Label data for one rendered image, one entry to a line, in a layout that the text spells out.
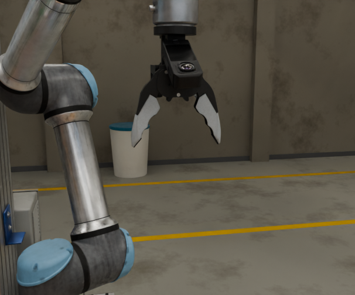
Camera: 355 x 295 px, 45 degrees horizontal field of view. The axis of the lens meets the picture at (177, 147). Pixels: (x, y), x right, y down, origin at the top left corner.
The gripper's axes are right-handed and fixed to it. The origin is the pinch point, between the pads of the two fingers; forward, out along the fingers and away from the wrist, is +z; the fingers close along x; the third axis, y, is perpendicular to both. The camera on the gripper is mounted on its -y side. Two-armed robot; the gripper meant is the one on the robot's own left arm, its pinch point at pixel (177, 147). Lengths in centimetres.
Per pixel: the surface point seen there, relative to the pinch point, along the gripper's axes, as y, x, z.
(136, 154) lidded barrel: 519, -46, 117
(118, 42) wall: 589, -28, -38
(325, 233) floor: 285, -203, 152
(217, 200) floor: 402, -129, 152
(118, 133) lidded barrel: 522, -21, 87
